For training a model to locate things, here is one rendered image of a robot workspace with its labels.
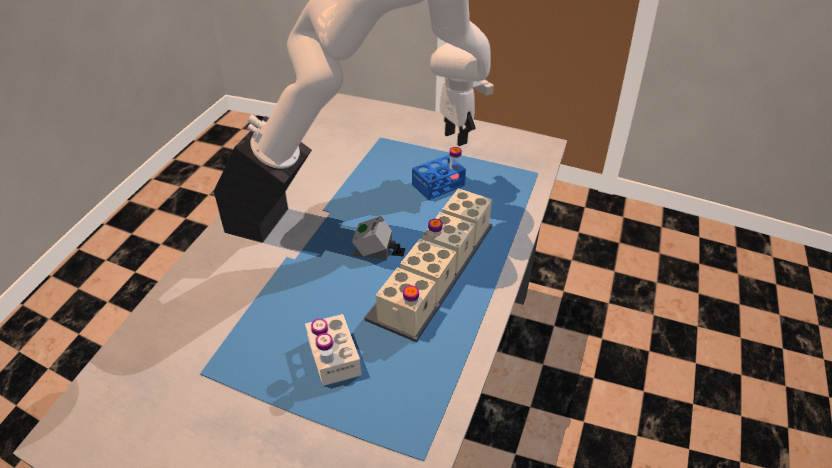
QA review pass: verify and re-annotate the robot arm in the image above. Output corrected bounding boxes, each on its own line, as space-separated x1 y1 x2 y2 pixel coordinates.
247 0 494 169

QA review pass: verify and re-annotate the blue bench mat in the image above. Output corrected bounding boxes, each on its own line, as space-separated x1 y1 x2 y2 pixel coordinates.
200 137 538 461

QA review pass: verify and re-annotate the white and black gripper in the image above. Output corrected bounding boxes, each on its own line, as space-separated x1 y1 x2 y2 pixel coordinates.
440 81 476 146

